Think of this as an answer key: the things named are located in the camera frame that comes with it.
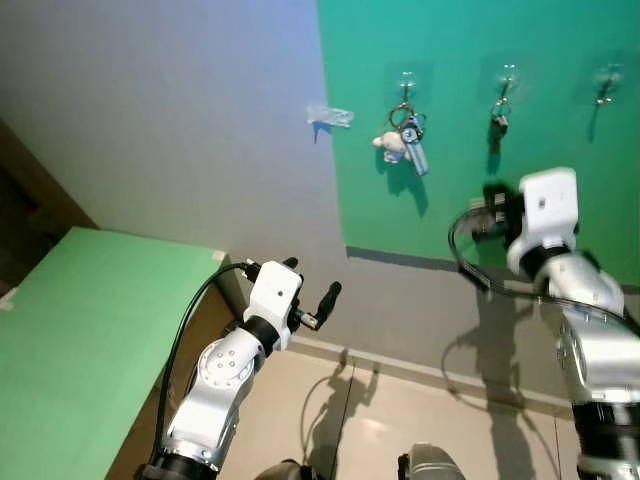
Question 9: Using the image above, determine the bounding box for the small black key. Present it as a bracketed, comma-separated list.
[488, 98, 512, 151]

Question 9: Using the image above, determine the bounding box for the key bunch with white charm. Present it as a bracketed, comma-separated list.
[373, 100, 432, 179]

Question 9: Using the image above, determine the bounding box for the clear tape strip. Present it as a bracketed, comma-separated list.
[306, 102, 355, 129]

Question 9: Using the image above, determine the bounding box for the grey robot left leg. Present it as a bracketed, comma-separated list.
[255, 458, 311, 480]

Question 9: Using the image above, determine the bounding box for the grey robot leg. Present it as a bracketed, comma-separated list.
[398, 443, 466, 480]
[255, 458, 311, 480]

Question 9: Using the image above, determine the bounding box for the grey robot right leg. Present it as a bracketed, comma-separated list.
[398, 443, 466, 480]

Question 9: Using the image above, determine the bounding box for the green table cover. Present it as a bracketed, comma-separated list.
[0, 227, 230, 480]

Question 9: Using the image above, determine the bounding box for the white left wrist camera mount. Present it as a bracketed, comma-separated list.
[243, 261, 305, 353]

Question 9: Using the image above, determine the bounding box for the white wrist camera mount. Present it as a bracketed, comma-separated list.
[243, 261, 305, 353]
[506, 167, 581, 278]

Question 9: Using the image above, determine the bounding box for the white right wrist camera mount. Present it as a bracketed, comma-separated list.
[506, 167, 581, 278]

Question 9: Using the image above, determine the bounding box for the green wall sheet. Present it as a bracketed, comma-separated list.
[317, 0, 640, 288]

